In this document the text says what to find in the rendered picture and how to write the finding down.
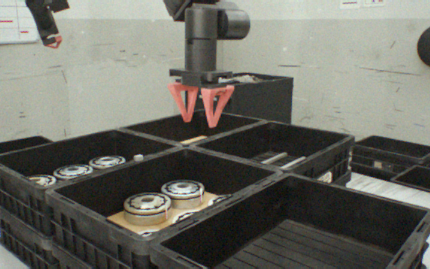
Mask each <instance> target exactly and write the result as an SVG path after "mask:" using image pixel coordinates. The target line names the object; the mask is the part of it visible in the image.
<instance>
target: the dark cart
mask: <svg viewBox="0 0 430 269"><path fill-rule="evenodd" d="M238 75H240V76H243V75H249V76H252V75H254V76H255V77H256V78H259V79H261V80H263V81H256V82H253V83H245V82H240V83H237V82H235V83H233V84H227V85H231V86H234V92H233V93H232V94H231V95H230V97H229V99H228V101H227V103H226V104H225V107H224V108H223V110H222V112H223V113H228V114H236V115H242V116H247V117H251V118H256V119H261V120H266V121H276V122H280V123H289V124H291V111H292V95H293V78H291V77H284V76H276V75H268V74H260V73H253V72H239V73H233V78H236V77H237V76H238ZM219 97H220V95H215V97H214V111H216V107H217V104H218V101H219ZM187 107H188V90H185V108H186V111H187ZM197 110H205V104H204V100H203V96H202V93H201V88H199V89H198V93H197V96H196V103H195V107H194V111H197Z"/></svg>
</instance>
